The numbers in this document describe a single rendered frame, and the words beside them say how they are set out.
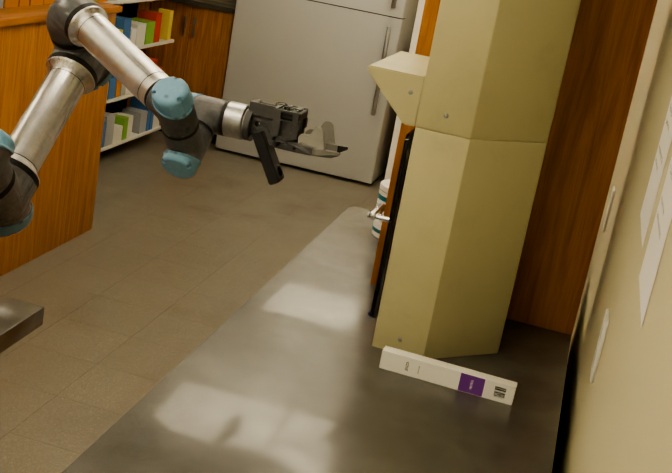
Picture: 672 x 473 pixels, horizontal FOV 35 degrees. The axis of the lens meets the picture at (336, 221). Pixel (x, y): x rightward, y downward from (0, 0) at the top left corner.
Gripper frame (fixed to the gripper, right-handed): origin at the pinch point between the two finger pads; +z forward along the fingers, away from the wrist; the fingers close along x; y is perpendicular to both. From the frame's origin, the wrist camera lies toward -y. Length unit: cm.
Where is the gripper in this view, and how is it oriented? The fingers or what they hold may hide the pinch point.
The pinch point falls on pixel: (337, 153)
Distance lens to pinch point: 221.0
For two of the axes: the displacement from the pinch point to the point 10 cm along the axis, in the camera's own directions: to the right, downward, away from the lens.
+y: 1.7, -9.4, -2.8
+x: 2.5, -2.4, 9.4
